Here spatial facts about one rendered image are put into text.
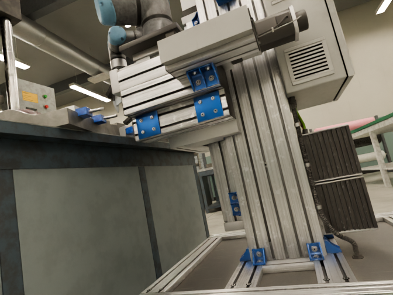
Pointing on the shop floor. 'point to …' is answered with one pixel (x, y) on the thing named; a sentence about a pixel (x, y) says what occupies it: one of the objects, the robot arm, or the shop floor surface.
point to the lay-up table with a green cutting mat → (376, 126)
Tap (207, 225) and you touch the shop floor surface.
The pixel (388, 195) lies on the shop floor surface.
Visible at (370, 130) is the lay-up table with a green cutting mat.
